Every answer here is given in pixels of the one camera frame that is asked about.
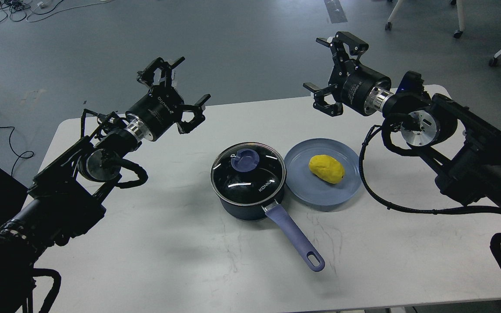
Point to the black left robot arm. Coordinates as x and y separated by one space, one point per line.
66 198

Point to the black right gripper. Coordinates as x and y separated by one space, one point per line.
360 80

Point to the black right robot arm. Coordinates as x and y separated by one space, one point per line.
462 149

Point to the blue round plate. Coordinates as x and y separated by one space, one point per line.
311 189

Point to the dark blue saucepan purple handle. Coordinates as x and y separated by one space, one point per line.
273 210

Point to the glass pot lid purple knob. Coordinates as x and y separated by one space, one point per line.
247 174

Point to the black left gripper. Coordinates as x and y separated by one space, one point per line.
162 106

